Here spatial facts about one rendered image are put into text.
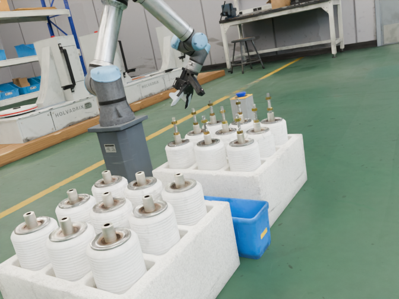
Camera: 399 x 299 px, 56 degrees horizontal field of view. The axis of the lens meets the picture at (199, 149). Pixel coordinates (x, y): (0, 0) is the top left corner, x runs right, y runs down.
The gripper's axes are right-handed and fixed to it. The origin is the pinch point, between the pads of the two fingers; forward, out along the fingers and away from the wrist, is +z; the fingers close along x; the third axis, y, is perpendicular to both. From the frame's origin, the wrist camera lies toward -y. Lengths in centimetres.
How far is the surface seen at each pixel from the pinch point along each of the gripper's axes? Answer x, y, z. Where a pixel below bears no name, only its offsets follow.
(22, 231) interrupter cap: 114, -39, 22
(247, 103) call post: 25, -41, -19
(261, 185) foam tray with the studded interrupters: 66, -69, -2
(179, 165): 62, -42, 7
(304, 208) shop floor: 48, -81, 2
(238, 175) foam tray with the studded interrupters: 68, -62, -1
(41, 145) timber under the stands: -31, 110, 78
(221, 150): 61, -52, -4
